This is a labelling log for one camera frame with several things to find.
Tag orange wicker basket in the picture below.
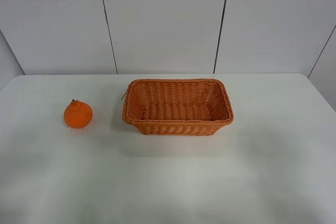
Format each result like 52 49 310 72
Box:
122 79 234 136

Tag orange with knobbed top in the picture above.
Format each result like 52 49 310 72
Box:
64 99 93 129

